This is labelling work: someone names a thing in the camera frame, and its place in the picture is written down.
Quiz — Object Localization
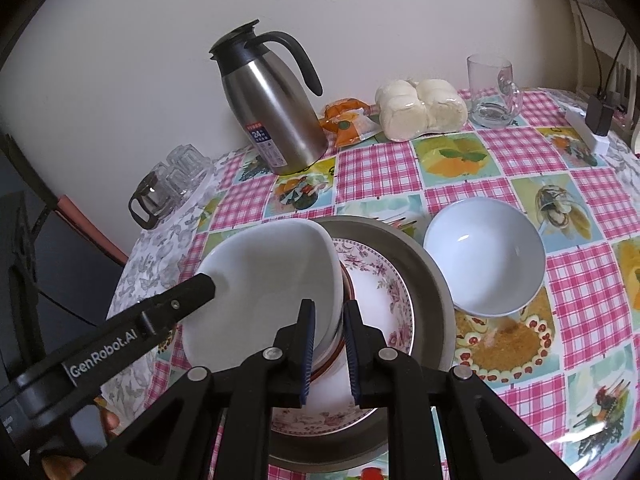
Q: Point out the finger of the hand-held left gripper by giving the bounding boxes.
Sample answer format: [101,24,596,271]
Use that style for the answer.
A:
[106,272,217,338]

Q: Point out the bag of white steamed buns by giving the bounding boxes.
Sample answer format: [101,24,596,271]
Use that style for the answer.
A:
[375,77,469,142]

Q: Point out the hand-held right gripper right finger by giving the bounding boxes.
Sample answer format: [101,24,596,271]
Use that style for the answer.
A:
[341,299,571,480]

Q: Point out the clear glass mug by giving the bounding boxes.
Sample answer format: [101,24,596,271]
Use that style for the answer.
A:
[466,54,526,128]

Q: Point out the stainless steel plate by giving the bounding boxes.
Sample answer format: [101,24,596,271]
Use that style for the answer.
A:
[267,216,456,472]

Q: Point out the black charger adapter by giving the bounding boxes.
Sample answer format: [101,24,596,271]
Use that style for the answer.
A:
[586,92,615,137]

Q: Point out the glass coffee pot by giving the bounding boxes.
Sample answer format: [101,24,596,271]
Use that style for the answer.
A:
[128,170,173,231]

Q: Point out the person's left hand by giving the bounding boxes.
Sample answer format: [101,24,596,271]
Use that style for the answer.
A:
[42,405,121,480]

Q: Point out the clear glass cup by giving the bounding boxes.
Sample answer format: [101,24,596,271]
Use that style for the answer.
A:
[162,165,201,199]
[167,144,212,182]

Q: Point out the black cable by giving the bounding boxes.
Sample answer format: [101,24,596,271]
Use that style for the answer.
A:
[602,30,631,96]
[567,0,608,98]

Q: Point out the small white bowl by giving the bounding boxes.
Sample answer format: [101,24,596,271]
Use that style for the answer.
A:
[181,219,346,376]

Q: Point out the orange snack packet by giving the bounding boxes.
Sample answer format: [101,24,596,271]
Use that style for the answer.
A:
[320,98,383,148]

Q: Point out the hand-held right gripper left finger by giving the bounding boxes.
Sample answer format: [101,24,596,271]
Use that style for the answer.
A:
[102,299,317,480]

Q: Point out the light blue bowl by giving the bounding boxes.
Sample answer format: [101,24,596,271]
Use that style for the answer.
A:
[423,197,547,318]

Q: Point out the stainless steel thermos jug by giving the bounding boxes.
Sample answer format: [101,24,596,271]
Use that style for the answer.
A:
[209,20,330,177]

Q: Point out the pink floral rimmed plate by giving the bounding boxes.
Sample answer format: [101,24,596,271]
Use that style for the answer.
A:
[270,239,416,436]

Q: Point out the white power strip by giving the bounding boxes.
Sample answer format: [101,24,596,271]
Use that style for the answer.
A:
[566,105,612,156]

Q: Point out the pink checkered tablecloth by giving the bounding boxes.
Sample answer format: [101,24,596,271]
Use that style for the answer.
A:
[155,87,640,480]

